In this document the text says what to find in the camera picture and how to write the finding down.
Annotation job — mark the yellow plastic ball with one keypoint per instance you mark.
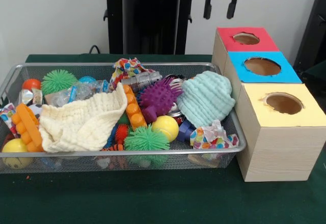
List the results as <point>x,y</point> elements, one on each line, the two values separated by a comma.
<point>164,127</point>

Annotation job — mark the orange toy building brick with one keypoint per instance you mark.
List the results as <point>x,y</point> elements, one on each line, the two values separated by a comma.
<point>133,112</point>
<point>25,124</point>

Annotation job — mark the green spiky rubber ball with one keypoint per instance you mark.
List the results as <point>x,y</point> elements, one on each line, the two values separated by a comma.
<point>57,80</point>
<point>145,140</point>

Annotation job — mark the mint green knitted cloth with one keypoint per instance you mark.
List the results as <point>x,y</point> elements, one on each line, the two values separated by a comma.
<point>203,96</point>

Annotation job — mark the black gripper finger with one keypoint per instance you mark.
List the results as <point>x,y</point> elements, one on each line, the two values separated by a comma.
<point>208,7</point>
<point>231,10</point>

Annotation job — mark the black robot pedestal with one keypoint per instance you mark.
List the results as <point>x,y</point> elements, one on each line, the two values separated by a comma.
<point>152,17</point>

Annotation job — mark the wooden box with three holes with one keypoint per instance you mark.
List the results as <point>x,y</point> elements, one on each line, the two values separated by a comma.
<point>280,152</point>

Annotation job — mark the cream knitted cloth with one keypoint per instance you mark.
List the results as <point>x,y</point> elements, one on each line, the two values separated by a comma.
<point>76,122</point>

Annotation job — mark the purple spiky rubber toy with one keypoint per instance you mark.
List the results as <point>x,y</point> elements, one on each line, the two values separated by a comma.
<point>158,96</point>

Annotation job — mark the colourful dotted cloth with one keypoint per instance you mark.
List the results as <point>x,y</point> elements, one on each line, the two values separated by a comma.
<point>122,67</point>
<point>203,138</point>

